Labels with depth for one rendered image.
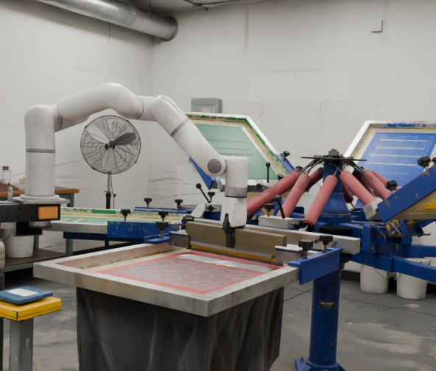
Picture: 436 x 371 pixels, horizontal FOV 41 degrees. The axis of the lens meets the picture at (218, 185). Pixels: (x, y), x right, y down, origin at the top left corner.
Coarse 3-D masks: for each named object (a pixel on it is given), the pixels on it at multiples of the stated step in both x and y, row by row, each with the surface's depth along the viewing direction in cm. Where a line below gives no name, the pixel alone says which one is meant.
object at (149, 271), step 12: (192, 252) 205; (204, 252) 206; (132, 264) 180; (144, 264) 181; (156, 264) 182; (168, 264) 182; (180, 264) 183; (192, 264) 184; (204, 264) 185; (216, 264) 186; (120, 276) 163; (132, 276) 164; (144, 276) 164; (156, 276) 165; (168, 276) 166
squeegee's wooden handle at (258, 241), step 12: (192, 228) 201; (204, 228) 198; (216, 228) 196; (192, 240) 201; (204, 240) 198; (216, 240) 196; (240, 240) 190; (252, 240) 188; (264, 240) 186; (276, 240) 183; (264, 252) 186
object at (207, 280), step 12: (264, 264) 189; (180, 276) 166; (192, 276) 167; (204, 276) 168; (216, 276) 168; (228, 276) 169; (240, 276) 170; (252, 276) 170; (180, 288) 153; (192, 288) 153; (204, 288) 154; (216, 288) 154
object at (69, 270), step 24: (48, 264) 159; (72, 264) 167; (96, 264) 175; (96, 288) 147; (120, 288) 142; (144, 288) 138; (168, 288) 138; (240, 288) 141; (264, 288) 151; (192, 312) 131; (216, 312) 132
